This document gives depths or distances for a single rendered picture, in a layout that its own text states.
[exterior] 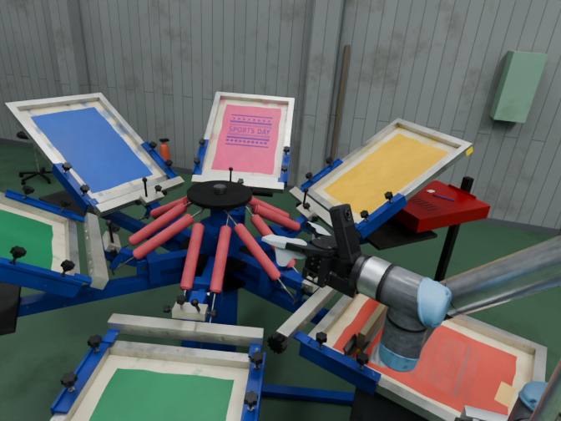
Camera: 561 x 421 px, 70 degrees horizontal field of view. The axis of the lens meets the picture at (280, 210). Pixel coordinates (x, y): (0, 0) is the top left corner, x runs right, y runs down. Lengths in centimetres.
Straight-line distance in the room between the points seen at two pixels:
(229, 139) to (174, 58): 288
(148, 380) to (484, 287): 111
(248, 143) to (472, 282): 218
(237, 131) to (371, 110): 243
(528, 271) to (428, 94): 426
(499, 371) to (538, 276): 105
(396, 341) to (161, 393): 91
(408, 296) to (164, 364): 104
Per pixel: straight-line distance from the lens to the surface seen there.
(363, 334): 156
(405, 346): 78
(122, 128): 281
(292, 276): 182
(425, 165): 235
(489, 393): 170
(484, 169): 525
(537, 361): 187
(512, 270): 79
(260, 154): 272
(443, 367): 171
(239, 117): 297
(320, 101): 484
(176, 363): 156
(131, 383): 153
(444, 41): 492
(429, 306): 72
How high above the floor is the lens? 208
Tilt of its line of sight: 26 degrees down
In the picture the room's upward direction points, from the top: 5 degrees clockwise
